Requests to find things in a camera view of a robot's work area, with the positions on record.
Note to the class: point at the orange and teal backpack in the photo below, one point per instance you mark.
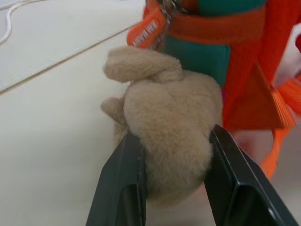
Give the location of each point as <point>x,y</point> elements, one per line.
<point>235,56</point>

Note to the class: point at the beige plush toy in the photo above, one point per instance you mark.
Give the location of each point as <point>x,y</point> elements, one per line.
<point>169,131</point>

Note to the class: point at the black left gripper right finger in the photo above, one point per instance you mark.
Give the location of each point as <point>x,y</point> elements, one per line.
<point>240,183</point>

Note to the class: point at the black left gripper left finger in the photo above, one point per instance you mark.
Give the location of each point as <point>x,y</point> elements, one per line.
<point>122,179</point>

